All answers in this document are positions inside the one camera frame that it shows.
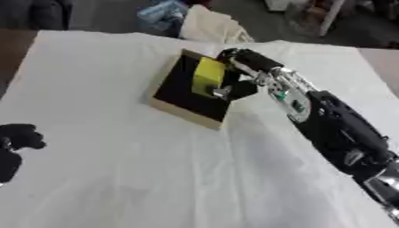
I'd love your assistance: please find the blue plastic bag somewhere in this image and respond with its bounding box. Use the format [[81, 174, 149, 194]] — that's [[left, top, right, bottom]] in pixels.
[[135, 0, 191, 32]]

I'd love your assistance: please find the cream cloth bag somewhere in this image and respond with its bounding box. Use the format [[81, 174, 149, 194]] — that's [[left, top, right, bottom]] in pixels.
[[177, 4, 256, 45]]

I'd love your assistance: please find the tan cardboard box black inside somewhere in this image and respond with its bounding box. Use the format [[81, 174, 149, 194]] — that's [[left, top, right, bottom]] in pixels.
[[148, 48, 242, 131]]

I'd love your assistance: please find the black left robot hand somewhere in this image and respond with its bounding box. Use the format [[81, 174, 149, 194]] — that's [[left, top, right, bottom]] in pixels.
[[0, 123, 49, 185]]

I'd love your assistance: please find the dark chair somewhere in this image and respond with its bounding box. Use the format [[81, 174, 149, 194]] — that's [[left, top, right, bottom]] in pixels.
[[0, 0, 75, 31]]

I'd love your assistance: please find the yellow rectangular block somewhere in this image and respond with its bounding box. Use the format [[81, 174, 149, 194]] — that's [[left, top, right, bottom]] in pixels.
[[190, 56, 228, 98]]

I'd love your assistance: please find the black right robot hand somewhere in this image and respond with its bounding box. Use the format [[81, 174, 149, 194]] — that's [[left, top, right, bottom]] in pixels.
[[212, 47, 287, 102]]

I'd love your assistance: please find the white furniture frame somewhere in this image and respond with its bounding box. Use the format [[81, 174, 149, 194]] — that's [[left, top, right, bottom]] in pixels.
[[263, 0, 349, 37]]

